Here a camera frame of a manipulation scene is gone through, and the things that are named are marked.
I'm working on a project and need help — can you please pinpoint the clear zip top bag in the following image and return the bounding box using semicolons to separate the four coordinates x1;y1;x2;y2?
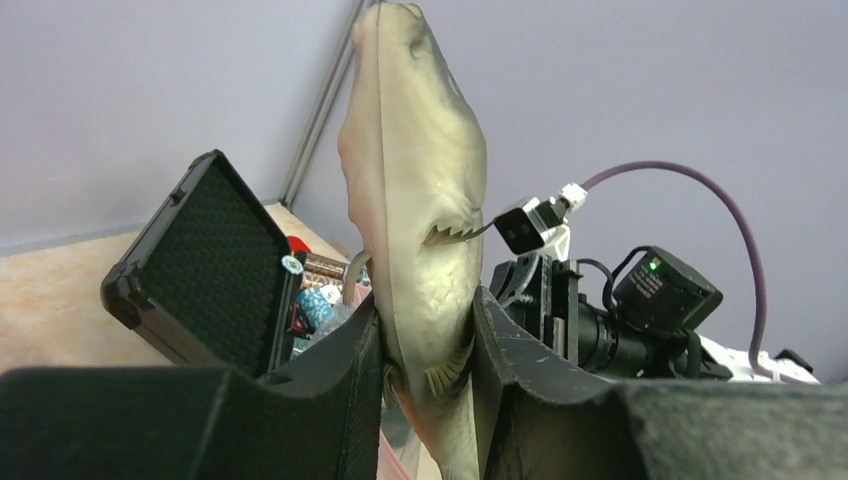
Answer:
289;284;422;479

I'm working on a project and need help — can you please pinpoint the toy fish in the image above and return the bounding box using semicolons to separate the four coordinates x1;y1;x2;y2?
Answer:
337;1;487;479

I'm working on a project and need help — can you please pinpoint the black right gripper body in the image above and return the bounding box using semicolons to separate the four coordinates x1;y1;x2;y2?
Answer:
489;253;659;378

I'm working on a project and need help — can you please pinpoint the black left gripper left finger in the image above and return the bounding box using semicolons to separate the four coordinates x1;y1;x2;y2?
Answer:
1;299;381;479

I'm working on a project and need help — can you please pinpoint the open black foam case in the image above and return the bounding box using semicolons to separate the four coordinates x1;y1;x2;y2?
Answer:
100;149;372;379

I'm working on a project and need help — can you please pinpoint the red round object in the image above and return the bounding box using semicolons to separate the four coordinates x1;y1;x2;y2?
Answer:
286;235;312;255

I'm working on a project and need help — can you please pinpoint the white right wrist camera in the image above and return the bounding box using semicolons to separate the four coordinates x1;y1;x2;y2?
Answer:
493;183;588;261

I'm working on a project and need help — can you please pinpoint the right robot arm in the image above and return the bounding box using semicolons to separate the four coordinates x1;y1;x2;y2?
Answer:
489;246;818;384

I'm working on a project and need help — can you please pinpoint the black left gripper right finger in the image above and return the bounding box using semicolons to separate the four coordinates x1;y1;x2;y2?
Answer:
472;287;847;479

